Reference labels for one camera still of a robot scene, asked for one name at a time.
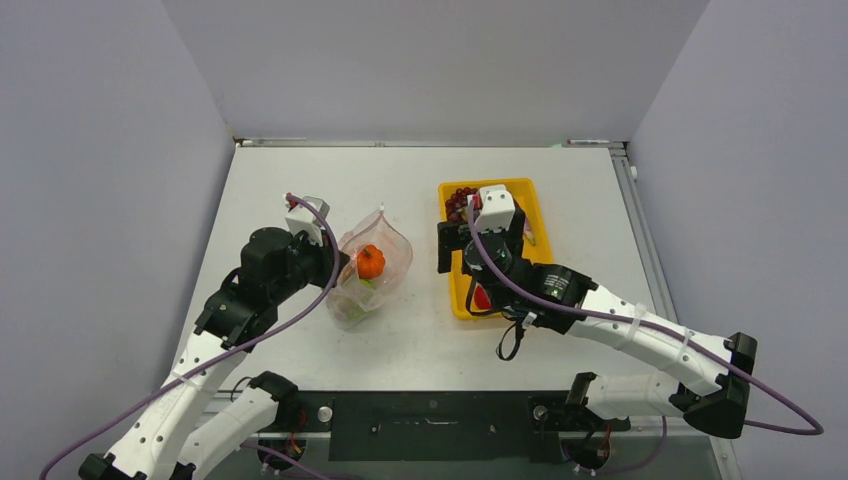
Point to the red tomato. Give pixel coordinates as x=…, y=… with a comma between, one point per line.
x=480, y=299

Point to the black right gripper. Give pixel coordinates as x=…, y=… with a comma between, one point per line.
x=452, y=236

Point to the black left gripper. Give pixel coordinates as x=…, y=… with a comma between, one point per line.
x=325, y=257

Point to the dark red grape bunch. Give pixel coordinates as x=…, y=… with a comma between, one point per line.
x=456, y=204

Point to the marker pen on ledge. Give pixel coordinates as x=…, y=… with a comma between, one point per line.
x=588, y=142

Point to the slim purple eggplant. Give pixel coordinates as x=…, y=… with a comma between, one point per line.
x=528, y=232

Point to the orange pumpkin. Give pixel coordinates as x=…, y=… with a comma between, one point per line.
x=370, y=262

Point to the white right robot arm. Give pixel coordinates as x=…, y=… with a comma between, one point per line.
x=700, y=378

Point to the yellow plastic tray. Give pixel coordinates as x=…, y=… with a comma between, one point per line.
x=539, y=250

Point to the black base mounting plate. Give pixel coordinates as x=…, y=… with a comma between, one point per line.
x=440, y=425

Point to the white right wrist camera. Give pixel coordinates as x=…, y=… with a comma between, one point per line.
x=497, y=209

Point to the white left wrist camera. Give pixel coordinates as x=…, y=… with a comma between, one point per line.
x=303, y=220

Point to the clear pink-dotted zip bag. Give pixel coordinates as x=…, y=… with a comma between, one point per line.
x=374, y=229

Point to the green cabbage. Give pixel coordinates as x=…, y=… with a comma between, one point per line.
x=353, y=302

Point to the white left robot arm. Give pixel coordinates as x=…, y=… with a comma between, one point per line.
x=234, y=319

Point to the aluminium side rail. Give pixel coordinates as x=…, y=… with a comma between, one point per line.
x=656, y=265

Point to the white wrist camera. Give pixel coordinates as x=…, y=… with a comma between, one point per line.
x=303, y=220
x=497, y=209

